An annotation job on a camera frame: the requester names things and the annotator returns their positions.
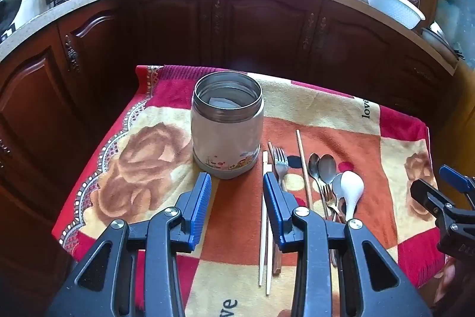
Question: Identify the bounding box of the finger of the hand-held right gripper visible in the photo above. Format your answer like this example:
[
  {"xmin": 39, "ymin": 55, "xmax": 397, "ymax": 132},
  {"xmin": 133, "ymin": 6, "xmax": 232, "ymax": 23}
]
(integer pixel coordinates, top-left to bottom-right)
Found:
[
  {"xmin": 439, "ymin": 165, "xmax": 475, "ymax": 210},
  {"xmin": 410, "ymin": 179, "xmax": 456, "ymax": 225}
]

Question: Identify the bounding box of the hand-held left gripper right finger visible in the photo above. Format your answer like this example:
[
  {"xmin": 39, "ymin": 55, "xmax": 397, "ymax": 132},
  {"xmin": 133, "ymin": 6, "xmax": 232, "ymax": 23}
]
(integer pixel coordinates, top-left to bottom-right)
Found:
[{"xmin": 263, "ymin": 172, "xmax": 434, "ymax": 317}]

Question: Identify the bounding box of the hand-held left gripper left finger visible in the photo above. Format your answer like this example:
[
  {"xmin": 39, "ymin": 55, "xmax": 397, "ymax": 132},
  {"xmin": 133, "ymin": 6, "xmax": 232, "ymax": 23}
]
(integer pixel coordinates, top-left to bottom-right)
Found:
[{"xmin": 45, "ymin": 171, "xmax": 213, "ymax": 317}]

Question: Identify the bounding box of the silver fork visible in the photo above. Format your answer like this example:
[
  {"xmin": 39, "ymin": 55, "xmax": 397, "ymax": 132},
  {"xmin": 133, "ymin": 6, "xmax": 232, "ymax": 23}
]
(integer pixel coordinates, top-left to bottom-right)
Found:
[{"xmin": 272, "ymin": 147, "xmax": 290, "ymax": 275}]

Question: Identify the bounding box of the white steel jar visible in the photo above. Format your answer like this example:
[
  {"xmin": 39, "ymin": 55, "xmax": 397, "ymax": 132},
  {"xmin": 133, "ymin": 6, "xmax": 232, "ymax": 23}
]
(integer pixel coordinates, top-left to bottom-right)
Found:
[{"xmin": 191, "ymin": 71, "xmax": 265, "ymax": 180}]

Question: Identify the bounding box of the printed floral blanket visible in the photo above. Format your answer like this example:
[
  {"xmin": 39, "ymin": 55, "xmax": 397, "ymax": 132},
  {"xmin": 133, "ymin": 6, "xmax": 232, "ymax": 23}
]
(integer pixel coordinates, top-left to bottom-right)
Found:
[{"xmin": 52, "ymin": 64, "xmax": 446, "ymax": 317}]

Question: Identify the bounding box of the white chopstick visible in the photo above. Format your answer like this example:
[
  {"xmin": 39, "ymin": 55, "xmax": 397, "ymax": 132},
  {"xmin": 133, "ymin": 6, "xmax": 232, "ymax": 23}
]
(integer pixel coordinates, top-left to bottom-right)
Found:
[
  {"xmin": 264, "ymin": 159, "xmax": 273, "ymax": 296},
  {"xmin": 259, "ymin": 151, "xmax": 268, "ymax": 286}
]

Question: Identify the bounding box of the wooden chopstick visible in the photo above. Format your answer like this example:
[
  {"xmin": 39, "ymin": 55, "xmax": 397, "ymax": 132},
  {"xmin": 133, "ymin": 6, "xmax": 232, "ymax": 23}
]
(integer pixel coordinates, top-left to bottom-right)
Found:
[
  {"xmin": 267, "ymin": 142, "xmax": 277, "ymax": 174},
  {"xmin": 296, "ymin": 130, "xmax": 311, "ymax": 209}
]

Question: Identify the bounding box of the white ceramic spoon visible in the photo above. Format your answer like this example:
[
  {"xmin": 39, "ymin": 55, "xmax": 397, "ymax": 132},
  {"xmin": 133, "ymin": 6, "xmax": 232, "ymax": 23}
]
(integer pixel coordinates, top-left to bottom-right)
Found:
[{"xmin": 340, "ymin": 171, "xmax": 365, "ymax": 223}]

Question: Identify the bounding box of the white plastic basin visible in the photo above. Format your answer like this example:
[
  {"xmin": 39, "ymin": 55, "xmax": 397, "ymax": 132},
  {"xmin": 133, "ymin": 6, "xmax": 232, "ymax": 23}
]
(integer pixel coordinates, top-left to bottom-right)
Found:
[{"xmin": 363, "ymin": 0, "xmax": 426, "ymax": 30}]

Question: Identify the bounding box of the wooden kitchen cabinet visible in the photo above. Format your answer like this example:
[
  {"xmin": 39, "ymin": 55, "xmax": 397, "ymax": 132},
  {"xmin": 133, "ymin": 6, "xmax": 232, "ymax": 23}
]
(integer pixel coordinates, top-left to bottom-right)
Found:
[{"xmin": 0, "ymin": 0, "xmax": 459, "ymax": 266}]

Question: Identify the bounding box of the gas stove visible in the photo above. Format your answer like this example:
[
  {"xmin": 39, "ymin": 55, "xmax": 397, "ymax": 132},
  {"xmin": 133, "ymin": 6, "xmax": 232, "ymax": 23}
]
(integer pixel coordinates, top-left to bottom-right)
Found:
[{"xmin": 0, "ymin": 23, "xmax": 17, "ymax": 43}]

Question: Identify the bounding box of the black wok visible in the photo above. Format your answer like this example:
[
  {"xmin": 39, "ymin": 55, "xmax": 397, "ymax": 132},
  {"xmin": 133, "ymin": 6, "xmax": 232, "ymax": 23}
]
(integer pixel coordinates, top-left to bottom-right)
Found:
[{"xmin": 0, "ymin": 0, "xmax": 23, "ymax": 30}]

